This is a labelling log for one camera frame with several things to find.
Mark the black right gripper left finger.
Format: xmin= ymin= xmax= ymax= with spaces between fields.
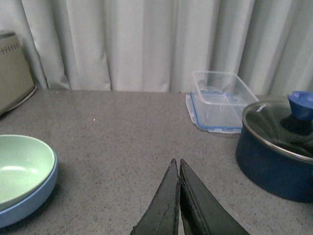
xmin=131 ymin=159 xmax=180 ymax=235

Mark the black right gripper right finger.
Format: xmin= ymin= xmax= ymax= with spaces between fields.
xmin=179 ymin=159 xmax=248 ymax=235

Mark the green bowl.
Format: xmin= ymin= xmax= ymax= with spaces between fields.
xmin=0 ymin=135 xmax=56 ymax=210

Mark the light blue bowl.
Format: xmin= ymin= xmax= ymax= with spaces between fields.
xmin=0 ymin=151 xmax=58 ymax=229

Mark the dark blue cooking pot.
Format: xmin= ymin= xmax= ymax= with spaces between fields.
xmin=235 ymin=100 xmax=313 ymax=203

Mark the clear lid blue seal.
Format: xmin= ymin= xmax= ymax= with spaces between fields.
xmin=185 ymin=92 xmax=244 ymax=134

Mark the glass pot lid blue knob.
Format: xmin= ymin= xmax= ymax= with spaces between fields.
xmin=242 ymin=91 xmax=313 ymax=163

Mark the clear plastic food container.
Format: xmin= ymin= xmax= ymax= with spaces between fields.
xmin=192 ymin=70 xmax=259 ymax=107

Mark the grey-white curtain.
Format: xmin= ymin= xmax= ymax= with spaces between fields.
xmin=0 ymin=0 xmax=313 ymax=95

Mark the cream toaster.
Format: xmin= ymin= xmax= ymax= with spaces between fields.
xmin=0 ymin=30 xmax=37 ymax=115

